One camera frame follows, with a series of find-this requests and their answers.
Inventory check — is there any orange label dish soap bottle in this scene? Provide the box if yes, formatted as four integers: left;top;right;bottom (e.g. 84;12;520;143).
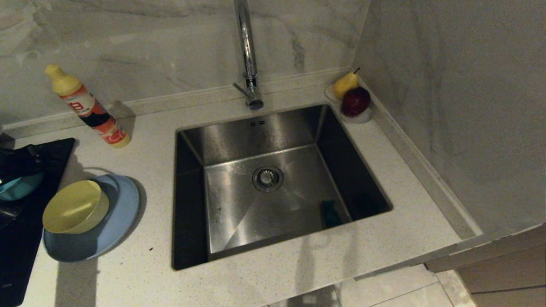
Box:
45;65;131;149

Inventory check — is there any yellow bowl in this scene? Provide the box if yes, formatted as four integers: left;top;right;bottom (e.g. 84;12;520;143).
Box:
43;180;110;235

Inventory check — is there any small white dish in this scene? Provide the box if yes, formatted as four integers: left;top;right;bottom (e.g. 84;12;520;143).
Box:
325;84;374;125

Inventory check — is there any grey blue plate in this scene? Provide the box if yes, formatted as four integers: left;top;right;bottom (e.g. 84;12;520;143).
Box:
43;174;140;262

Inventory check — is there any yellow green sponge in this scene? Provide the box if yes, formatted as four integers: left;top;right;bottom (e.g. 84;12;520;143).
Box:
321;200;342;229

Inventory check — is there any black glass cooktop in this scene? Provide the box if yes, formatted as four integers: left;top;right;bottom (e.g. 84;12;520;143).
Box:
0;137;75;307

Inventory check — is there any dark red apple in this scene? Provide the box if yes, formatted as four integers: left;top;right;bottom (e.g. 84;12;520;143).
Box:
340;87;372;118

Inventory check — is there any round metal drain strainer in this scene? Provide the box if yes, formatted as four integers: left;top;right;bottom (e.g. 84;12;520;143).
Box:
252;165;285;192

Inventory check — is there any stainless steel sink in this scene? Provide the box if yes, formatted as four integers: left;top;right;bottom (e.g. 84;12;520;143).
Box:
172;104;393;270

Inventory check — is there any teal bowl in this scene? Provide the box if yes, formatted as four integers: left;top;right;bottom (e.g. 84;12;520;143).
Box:
0;171;44;202

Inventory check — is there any chrome faucet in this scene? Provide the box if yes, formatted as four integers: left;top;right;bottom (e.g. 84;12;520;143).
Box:
232;0;265;111

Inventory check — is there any yellow pear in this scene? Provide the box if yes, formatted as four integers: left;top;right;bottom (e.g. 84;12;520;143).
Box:
333;67;361;99

